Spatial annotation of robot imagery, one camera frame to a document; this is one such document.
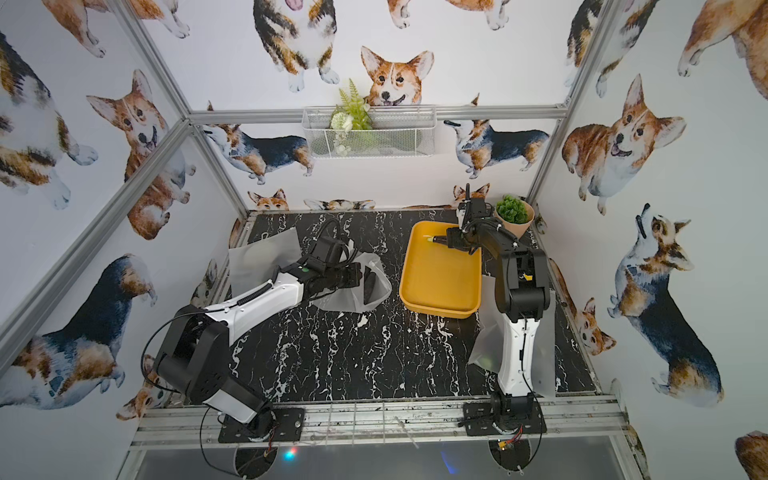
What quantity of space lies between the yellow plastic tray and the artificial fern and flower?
1.28 feet

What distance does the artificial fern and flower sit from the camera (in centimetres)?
81

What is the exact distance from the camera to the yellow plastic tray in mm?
902
